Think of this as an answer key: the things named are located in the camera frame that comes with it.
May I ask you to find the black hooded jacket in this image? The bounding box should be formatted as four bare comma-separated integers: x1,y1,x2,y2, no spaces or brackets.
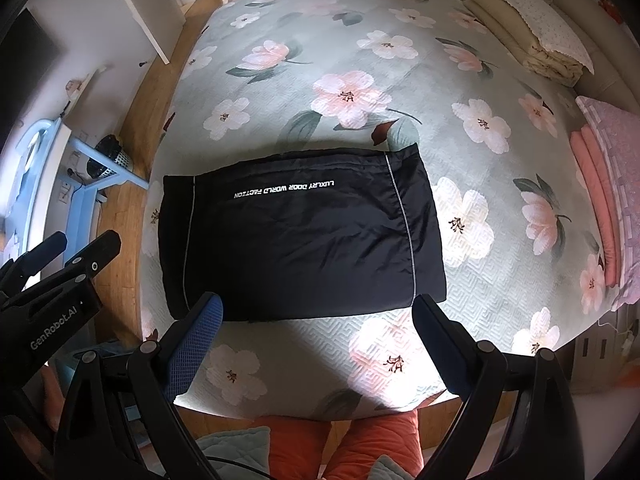
157,145,447,322

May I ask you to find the white bedside cabinet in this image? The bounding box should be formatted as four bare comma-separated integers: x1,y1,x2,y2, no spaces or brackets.
570,304,639,394

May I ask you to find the black mesh wastebasket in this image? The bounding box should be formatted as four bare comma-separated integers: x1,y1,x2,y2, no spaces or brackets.
86,134,134,179

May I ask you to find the teal quilted cushion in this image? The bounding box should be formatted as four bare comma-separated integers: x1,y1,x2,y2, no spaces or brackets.
196,426,270,480

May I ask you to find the orange cushion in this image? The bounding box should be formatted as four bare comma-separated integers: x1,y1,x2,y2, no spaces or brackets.
252,410,424,479

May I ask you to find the black television screen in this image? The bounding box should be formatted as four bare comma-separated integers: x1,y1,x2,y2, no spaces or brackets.
0,9,60,146

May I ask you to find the floral green bedspread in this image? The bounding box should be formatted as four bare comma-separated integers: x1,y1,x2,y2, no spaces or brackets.
140,0,616,420

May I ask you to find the folded pink blanket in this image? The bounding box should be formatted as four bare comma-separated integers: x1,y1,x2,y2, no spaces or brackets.
570,125,622,287

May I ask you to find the folded purple blanket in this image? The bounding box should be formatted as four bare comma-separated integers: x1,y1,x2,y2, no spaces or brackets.
576,96,639,307

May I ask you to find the beige padded headboard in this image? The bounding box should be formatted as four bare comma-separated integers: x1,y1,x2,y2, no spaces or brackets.
544,0,640,114

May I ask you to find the white dotted pillow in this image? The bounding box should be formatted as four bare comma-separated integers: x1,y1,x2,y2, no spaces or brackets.
503,0,594,74

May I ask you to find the folded beige quilt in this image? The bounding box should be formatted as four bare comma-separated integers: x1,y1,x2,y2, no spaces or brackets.
463,0,584,88

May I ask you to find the red plush toy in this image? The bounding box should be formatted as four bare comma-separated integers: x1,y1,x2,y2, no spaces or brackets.
598,0,625,25

